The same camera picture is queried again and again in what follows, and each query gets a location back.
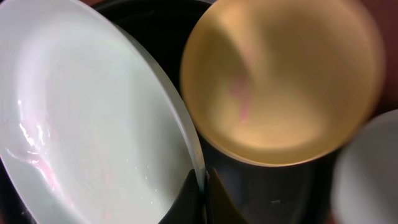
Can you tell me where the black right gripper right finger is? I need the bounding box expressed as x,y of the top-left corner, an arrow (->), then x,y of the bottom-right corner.
206,169 -> 248,224

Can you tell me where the mint green plate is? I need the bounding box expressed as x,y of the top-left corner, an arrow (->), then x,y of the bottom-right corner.
1,0 -> 205,223
331,110 -> 397,224

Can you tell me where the yellow plate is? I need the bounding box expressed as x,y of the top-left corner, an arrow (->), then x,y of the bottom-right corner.
180,0 -> 385,167

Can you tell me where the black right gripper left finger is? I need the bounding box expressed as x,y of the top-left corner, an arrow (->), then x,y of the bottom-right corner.
159,170 -> 202,224

